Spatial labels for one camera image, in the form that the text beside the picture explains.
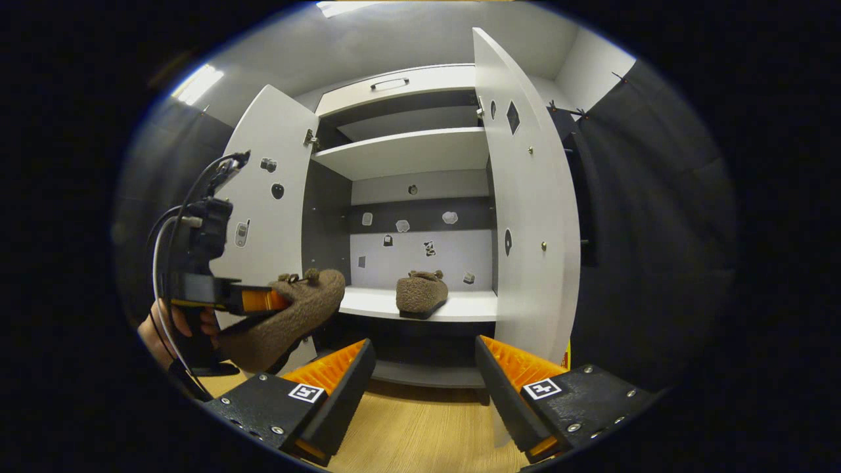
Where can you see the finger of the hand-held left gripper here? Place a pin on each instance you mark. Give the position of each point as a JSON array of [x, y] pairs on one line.
[[263, 300], [246, 326]]

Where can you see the brown fuzzy shoe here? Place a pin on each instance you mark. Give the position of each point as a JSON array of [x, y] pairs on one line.
[[420, 295], [302, 309]]

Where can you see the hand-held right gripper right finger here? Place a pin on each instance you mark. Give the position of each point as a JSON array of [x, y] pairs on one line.
[[502, 401]]

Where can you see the white shoe cabinet door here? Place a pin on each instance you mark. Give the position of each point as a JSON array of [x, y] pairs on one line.
[[525, 197], [276, 151]]

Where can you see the white cabinet shelf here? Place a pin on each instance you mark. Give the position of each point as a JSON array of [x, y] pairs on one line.
[[473, 305], [401, 152]]

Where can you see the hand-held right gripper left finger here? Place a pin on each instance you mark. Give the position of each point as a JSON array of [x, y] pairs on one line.
[[345, 401]]

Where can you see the black backdrop cloth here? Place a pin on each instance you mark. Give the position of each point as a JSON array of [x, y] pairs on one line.
[[657, 230]]

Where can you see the large ceiling light panel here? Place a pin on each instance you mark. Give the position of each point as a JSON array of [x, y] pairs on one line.
[[345, 6]]

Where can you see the small ceiling light panel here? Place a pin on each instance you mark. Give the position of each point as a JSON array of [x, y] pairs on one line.
[[197, 84]]

